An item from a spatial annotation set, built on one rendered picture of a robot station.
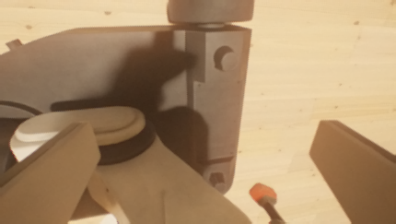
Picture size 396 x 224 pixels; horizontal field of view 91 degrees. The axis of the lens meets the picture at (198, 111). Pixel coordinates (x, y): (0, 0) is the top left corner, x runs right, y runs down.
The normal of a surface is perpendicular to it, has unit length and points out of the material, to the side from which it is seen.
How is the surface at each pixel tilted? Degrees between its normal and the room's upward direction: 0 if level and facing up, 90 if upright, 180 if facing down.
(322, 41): 0
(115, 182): 90
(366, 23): 0
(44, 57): 0
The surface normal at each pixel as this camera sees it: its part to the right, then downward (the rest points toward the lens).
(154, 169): 0.00, -0.88
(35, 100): 0.22, 0.47
